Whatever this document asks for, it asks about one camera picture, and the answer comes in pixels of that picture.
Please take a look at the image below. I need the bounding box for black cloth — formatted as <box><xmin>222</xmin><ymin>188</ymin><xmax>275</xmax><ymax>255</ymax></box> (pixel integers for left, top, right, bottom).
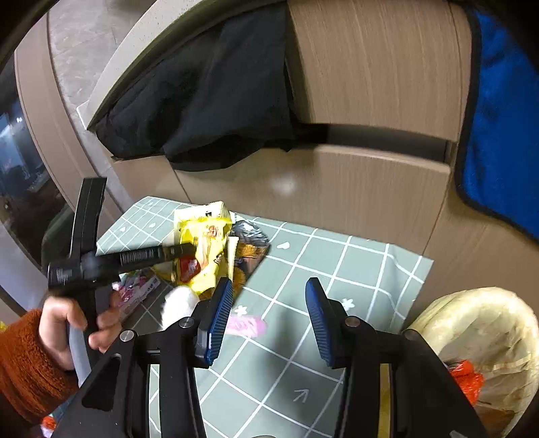
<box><xmin>94</xmin><ymin>2</ymin><xmax>328</xmax><ymax>171</ymax></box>

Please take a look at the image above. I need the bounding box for pink wrapper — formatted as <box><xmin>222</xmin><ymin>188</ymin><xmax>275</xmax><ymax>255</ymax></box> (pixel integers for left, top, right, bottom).
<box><xmin>225</xmin><ymin>315</ymin><xmax>267</xmax><ymax>338</ymax></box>

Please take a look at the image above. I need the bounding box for orange sleeve left forearm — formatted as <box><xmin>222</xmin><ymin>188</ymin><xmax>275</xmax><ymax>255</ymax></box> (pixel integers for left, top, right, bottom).
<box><xmin>0</xmin><ymin>309</ymin><xmax>78</xmax><ymax>437</ymax></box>

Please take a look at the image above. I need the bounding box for blue towel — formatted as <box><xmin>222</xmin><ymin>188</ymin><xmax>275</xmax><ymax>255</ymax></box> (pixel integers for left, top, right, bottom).
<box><xmin>454</xmin><ymin>7</ymin><xmax>538</xmax><ymax>240</ymax></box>

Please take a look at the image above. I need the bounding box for yellow snack bag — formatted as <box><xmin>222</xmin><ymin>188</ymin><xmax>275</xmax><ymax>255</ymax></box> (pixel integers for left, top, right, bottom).
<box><xmin>153</xmin><ymin>201</ymin><xmax>235</xmax><ymax>300</ymax></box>

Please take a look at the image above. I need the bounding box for red plastic bag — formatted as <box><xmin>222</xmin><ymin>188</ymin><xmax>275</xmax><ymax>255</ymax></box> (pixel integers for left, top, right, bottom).
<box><xmin>448</xmin><ymin>359</ymin><xmax>485</xmax><ymax>405</ymax></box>

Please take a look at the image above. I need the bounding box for pink white candy box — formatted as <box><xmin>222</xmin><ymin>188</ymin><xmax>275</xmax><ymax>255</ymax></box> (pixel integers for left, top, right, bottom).
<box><xmin>113</xmin><ymin>268</ymin><xmax>161</xmax><ymax>322</ymax></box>

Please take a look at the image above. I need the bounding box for brown snack wrapper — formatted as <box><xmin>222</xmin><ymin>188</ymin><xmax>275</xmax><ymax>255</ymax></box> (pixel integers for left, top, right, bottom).
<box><xmin>229</xmin><ymin>220</ymin><xmax>271</xmax><ymax>299</ymax></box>

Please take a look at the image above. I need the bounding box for trash bin with beige bag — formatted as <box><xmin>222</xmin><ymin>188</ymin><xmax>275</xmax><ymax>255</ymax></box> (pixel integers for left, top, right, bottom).
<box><xmin>410</xmin><ymin>287</ymin><xmax>538</xmax><ymax>437</ymax></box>

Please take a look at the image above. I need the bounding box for white tissue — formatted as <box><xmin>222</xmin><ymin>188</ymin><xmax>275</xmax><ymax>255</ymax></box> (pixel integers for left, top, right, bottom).
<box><xmin>161</xmin><ymin>286</ymin><xmax>200</xmax><ymax>330</ymax></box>

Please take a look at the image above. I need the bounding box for dark oven window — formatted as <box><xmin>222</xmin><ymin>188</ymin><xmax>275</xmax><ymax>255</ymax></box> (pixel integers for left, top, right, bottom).
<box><xmin>0</xmin><ymin>59</ymin><xmax>69</xmax><ymax>268</ymax></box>

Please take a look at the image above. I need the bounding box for left hand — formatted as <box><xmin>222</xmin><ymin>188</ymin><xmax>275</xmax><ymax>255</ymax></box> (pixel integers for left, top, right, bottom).
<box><xmin>38</xmin><ymin>291</ymin><xmax>122</xmax><ymax>371</ymax></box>

